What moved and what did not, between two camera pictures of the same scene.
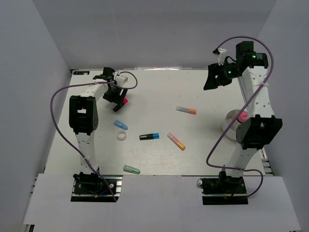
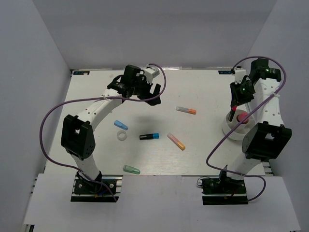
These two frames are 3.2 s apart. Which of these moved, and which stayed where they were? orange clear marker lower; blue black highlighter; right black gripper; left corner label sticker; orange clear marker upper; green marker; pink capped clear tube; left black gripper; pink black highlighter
Moved: left black gripper; pink black highlighter; right black gripper
Stayed: blue black highlighter; pink capped clear tube; orange clear marker lower; orange clear marker upper; left corner label sticker; green marker
